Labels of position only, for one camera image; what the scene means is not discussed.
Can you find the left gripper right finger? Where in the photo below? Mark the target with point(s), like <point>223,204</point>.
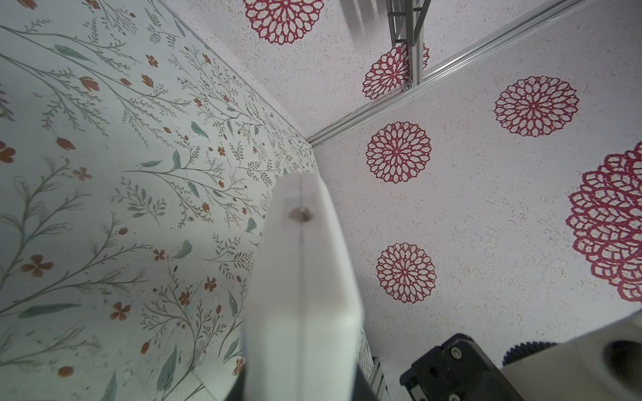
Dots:
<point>362,389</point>

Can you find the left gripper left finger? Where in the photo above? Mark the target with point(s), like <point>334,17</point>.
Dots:
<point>236,393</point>

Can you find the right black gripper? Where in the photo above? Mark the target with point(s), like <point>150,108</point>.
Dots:
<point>457,370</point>

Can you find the white battery compartment cover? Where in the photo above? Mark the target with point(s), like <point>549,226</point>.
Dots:
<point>219,376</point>

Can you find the white remote control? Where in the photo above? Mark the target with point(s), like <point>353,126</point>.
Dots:
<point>303,313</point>

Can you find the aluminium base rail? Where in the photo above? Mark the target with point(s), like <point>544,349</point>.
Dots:
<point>377,381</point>

